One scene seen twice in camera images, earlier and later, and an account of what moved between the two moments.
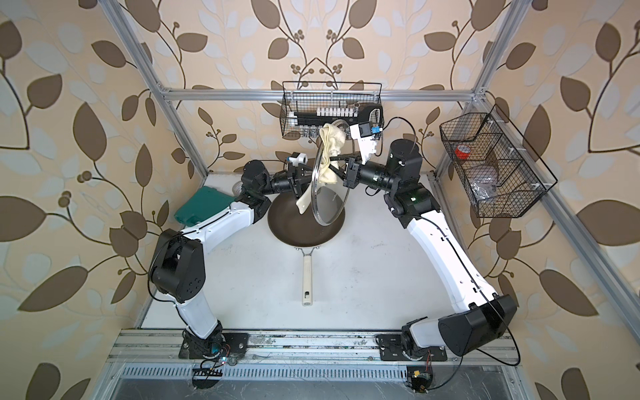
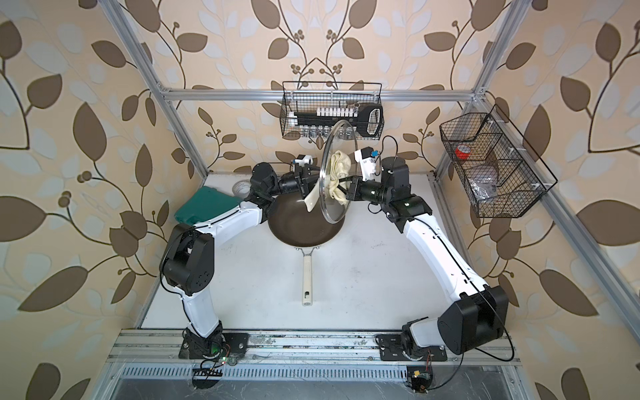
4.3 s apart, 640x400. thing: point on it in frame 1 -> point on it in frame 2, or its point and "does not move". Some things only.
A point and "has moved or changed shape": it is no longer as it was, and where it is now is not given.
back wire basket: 306,106 does not move
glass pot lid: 329,201 -> 332,143
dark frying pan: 302,232 does not move
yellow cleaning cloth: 332,140 has moved or changed shape
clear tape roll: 237,187 does not move
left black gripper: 292,182 does not move
